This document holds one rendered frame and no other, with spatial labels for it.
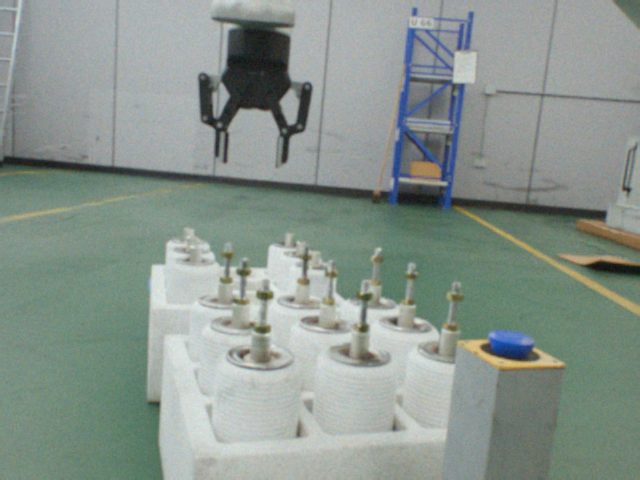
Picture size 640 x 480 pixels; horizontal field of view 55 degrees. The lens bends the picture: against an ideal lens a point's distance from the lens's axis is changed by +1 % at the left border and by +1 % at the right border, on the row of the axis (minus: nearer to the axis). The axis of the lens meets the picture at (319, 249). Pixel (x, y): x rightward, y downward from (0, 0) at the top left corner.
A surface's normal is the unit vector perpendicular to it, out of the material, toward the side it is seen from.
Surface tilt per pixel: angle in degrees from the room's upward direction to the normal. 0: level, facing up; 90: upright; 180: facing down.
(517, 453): 90
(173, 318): 90
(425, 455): 90
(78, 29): 90
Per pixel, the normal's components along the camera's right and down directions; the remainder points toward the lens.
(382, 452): 0.31, 0.18
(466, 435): -0.95, -0.04
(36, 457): 0.09, -0.98
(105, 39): -0.07, 0.15
